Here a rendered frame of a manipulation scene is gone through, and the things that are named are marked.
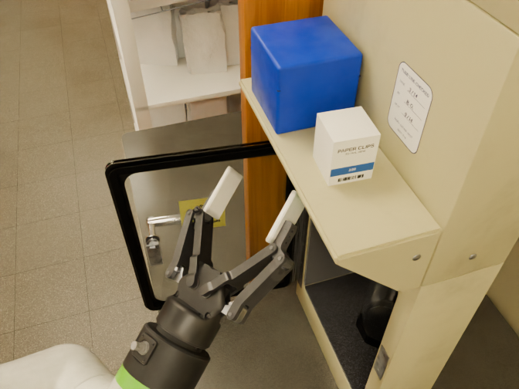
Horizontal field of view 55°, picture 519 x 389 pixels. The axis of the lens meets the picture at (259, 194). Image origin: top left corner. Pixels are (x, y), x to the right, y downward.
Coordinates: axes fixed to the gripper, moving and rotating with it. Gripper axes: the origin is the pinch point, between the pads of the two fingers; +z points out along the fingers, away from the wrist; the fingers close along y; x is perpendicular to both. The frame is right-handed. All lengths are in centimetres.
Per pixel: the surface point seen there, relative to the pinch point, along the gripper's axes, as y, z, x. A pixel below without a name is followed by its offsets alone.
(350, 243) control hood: -18.7, -2.3, -6.2
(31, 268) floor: 173, -57, 80
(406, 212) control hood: -20.4, 3.5, -2.0
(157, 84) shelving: 106, 31, 45
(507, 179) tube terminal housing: -27.8, 9.5, -2.3
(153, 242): 24.4, -12.9, 9.4
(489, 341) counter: -16, 2, 65
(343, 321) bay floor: 3.1, -8.9, 42.8
